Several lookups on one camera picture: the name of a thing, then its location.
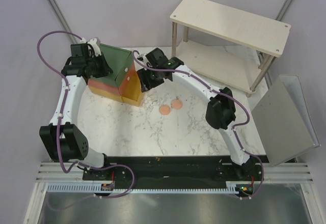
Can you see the green top drawer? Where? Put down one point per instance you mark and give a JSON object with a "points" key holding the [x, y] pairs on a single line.
{"points": [[125, 62]]}

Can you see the white cable duct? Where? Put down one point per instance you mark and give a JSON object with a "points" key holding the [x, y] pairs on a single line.
{"points": [[102, 188]]}

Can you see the grey metal box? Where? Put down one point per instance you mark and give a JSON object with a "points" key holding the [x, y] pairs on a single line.
{"points": [[283, 121]]}

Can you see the orange powder puff front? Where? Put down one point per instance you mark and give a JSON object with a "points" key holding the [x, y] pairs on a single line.
{"points": [[164, 110]]}

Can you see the orange powder puff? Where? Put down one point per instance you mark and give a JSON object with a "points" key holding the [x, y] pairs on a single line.
{"points": [[164, 110], [176, 104]]}

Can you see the yellow bottom drawer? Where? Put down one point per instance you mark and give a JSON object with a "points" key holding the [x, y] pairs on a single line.
{"points": [[133, 94]]}

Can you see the three-colour drawer cabinet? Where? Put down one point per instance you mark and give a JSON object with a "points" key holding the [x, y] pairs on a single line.
{"points": [[106, 86]]}

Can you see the orange drawer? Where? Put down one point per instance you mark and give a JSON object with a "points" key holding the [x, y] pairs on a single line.
{"points": [[126, 79]]}

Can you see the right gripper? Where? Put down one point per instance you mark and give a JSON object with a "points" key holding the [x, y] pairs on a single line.
{"points": [[143, 74]]}

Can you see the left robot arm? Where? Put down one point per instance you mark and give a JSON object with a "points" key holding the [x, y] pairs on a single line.
{"points": [[62, 138]]}

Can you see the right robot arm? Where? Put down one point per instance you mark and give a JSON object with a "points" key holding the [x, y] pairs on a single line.
{"points": [[220, 111]]}

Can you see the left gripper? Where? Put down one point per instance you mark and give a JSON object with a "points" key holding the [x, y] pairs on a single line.
{"points": [[106, 70]]}

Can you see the white two-tier shelf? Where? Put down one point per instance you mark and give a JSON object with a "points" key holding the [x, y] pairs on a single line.
{"points": [[259, 33]]}

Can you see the orange powder puff back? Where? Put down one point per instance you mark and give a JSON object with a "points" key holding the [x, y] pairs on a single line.
{"points": [[176, 104]]}

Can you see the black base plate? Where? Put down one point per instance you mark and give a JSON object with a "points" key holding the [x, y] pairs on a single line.
{"points": [[171, 171]]}

